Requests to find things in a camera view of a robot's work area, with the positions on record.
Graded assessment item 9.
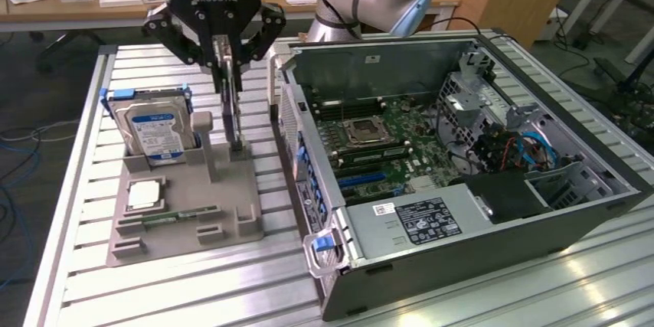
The blue floor cable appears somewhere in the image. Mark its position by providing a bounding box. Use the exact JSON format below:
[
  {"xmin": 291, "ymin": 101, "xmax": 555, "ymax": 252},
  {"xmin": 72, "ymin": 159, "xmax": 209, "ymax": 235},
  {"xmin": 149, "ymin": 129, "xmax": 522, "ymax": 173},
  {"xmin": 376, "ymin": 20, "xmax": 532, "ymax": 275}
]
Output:
[{"xmin": 0, "ymin": 142, "xmax": 41, "ymax": 289}]

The grey power supply unit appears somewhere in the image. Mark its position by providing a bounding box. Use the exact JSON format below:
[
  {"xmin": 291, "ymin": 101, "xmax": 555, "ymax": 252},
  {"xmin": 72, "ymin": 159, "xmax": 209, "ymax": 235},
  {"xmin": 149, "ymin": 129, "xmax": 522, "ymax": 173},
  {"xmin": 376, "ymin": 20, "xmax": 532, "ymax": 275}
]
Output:
[{"xmin": 344, "ymin": 183, "xmax": 499, "ymax": 261}]

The blue expansion slot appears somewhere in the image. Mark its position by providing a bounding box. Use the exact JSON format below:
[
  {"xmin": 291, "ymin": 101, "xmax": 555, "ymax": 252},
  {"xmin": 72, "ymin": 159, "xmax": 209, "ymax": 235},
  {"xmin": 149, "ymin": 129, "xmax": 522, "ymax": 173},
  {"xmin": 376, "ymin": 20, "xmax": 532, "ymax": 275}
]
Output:
[{"xmin": 336, "ymin": 172, "xmax": 389, "ymax": 189}]

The silver CPU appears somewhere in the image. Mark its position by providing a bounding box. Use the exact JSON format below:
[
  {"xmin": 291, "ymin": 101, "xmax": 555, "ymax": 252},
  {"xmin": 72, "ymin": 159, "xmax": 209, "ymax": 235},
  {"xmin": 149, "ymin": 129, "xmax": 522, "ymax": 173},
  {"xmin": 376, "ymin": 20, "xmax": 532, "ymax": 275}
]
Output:
[{"xmin": 125, "ymin": 181, "xmax": 160, "ymax": 211}]

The black RAM slot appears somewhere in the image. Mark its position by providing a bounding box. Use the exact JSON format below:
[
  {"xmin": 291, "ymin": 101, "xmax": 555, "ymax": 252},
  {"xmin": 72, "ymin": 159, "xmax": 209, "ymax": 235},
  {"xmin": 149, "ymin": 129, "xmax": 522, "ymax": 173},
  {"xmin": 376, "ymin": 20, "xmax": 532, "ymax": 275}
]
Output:
[{"xmin": 312, "ymin": 96, "xmax": 389, "ymax": 120}]

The blue wire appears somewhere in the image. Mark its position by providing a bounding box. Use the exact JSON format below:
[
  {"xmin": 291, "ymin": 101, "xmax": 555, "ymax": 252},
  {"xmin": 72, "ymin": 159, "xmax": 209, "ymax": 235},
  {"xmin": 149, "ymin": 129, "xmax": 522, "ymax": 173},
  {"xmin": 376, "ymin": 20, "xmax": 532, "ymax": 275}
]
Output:
[{"xmin": 512, "ymin": 130, "xmax": 559, "ymax": 172}]

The black air duct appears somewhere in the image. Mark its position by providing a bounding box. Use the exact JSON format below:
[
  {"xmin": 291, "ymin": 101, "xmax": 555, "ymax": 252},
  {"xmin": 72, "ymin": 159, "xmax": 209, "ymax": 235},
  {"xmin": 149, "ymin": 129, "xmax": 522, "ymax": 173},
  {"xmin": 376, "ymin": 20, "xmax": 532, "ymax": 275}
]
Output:
[{"xmin": 461, "ymin": 172, "xmax": 554, "ymax": 225}]

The black equipment stand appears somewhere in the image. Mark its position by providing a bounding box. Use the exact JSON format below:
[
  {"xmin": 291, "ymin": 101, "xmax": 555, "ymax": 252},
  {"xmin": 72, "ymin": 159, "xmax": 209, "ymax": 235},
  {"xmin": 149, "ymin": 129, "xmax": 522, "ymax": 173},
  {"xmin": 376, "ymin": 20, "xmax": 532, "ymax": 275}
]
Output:
[{"xmin": 591, "ymin": 57, "xmax": 654, "ymax": 129}]

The black power cable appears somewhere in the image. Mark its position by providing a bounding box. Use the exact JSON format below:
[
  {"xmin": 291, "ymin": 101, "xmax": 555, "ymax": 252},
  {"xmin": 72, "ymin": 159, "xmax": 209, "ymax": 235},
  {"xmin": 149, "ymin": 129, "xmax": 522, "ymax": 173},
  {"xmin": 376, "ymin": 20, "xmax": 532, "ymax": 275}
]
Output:
[{"xmin": 416, "ymin": 15, "xmax": 515, "ymax": 43}]

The hard disk with blue caddy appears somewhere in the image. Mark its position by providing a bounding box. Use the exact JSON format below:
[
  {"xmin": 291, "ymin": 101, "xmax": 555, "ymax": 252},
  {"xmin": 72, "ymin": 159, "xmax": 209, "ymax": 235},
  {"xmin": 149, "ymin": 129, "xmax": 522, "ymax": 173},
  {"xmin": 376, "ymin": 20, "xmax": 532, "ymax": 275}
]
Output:
[{"xmin": 97, "ymin": 83, "xmax": 193, "ymax": 169}]

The black graphics card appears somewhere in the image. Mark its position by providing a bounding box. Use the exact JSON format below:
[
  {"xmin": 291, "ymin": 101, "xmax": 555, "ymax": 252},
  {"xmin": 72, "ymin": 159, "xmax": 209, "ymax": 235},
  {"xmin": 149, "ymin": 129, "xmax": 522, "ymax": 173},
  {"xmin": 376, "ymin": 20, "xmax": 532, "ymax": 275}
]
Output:
[{"xmin": 211, "ymin": 34, "xmax": 249, "ymax": 154}]

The green motherboard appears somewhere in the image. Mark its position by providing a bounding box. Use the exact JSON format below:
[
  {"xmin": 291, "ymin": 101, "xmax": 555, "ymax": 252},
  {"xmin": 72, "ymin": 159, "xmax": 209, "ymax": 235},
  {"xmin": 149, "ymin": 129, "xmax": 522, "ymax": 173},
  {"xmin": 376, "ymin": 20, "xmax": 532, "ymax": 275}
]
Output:
[{"xmin": 305, "ymin": 89, "xmax": 476, "ymax": 205}]

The black office chair base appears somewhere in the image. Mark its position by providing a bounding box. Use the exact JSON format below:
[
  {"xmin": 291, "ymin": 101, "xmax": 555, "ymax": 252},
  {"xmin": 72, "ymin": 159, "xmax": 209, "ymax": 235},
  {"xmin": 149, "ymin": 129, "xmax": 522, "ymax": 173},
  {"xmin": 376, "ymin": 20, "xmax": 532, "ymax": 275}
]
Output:
[{"xmin": 28, "ymin": 30, "xmax": 106, "ymax": 74}]

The grey parts rack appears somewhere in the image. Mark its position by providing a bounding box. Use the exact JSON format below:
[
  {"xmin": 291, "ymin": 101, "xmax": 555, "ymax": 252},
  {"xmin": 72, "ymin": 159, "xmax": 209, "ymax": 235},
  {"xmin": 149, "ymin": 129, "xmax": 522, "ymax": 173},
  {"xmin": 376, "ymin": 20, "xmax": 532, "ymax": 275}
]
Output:
[{"xmin": 104, "ymin": 110, "xmax": 264, "ymax": 269}]

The tall metal disk bay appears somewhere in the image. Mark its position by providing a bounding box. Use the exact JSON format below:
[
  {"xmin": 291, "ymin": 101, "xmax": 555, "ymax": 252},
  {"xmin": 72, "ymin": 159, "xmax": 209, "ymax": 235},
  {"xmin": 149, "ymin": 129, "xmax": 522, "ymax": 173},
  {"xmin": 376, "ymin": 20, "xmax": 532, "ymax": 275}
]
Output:
[{"xmin": 436, "ymin": 50, "xmax": 543, "ymax": 152}]

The low metal disk bay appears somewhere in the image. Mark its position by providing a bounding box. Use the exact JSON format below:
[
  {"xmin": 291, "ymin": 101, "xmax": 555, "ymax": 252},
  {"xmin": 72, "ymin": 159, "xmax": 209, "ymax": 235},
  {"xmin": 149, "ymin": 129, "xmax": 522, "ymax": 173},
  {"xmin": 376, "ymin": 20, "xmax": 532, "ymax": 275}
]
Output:
[{"xmin": 523, "ymin": 160, "xmax": 614, "ymax": 211}]

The CPU socket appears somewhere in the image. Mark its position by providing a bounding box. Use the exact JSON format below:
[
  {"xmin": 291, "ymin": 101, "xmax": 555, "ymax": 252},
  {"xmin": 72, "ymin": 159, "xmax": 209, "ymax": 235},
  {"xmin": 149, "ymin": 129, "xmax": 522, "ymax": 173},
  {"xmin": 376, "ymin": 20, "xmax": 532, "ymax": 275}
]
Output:
[{"xmin": 341, "ymin": 116, "xmax": 384, "ymax": 148}]

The black open PC case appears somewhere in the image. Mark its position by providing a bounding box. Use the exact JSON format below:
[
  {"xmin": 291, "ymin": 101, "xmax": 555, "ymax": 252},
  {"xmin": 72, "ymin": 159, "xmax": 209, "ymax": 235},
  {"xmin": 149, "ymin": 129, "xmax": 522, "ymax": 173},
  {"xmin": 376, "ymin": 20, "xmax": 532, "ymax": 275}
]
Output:
[{"xmin": 265, "ymin": 34, "xmax": 646, "ymax": 322}]

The black installed RAM stick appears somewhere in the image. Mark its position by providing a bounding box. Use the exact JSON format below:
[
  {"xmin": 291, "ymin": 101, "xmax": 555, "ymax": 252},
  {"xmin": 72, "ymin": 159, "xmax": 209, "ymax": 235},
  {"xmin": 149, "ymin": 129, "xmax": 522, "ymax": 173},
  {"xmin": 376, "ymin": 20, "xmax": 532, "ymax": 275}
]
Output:
[{"xmin": 331, "ymin": 142, "xmax": 413, "ymax": 169}]

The green RAM stick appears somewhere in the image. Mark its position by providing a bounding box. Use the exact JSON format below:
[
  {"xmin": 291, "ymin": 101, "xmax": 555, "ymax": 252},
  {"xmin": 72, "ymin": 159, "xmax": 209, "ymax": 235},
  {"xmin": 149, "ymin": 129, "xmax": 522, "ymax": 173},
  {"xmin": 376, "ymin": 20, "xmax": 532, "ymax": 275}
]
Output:
[{"xmin": 137, "ymin": 207, "xmax": 216, "ymax": 227}]

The wooden desk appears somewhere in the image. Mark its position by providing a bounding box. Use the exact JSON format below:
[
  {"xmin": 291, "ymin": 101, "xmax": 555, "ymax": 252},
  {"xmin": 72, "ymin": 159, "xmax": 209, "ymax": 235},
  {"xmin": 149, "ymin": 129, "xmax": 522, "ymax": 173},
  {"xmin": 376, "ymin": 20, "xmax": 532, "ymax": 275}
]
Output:
[{"xmin": 0, "ymin": 0, "xmax": 460, "ymax": 43}]

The grey floor cable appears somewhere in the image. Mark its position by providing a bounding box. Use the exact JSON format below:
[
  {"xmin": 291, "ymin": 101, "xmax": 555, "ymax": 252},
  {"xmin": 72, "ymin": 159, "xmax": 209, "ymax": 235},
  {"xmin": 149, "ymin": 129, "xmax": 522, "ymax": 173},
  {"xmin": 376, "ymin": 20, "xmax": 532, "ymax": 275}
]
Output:
[{"xmin": 0, "ymin": 119, "xmax": 77, "ymax": 142}]

